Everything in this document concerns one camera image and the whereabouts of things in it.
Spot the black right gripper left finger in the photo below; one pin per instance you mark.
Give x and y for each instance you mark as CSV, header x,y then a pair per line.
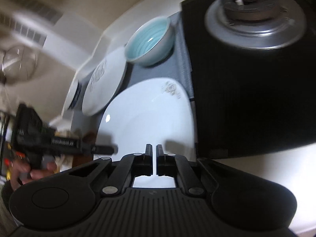
x,y
131,166

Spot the white bowl blue rim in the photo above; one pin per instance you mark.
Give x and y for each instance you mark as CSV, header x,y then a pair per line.
x,y
72,96

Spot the silver gas burner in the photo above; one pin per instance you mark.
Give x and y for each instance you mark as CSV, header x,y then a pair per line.
x,y
256,24

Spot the white wall vent grille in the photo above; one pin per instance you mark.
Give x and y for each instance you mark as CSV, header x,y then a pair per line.
x,y
41,9

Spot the white round patterned plate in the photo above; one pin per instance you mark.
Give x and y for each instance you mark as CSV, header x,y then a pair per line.
x,y
104,82

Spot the light blue ceramic bowl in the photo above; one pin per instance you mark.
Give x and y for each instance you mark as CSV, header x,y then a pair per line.
x,y
151,43

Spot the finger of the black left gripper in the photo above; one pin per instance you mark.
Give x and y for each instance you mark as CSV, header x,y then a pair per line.
x,y
104,150

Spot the person's left hand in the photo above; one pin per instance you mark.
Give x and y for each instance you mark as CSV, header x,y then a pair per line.
x,y
20,166

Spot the grey place mat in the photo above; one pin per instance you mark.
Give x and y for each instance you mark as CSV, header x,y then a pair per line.
x,y
176,65

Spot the metal mesh strainer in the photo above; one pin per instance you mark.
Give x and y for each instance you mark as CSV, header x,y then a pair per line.
x,y
18,64

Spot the large white floral plate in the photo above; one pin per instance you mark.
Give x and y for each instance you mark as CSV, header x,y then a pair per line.
x,y
156,112

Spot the black gas stove top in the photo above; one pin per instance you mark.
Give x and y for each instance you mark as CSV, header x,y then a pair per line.
x,y
250,102

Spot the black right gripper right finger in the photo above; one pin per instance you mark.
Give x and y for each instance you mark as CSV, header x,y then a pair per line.
x,y
172,165

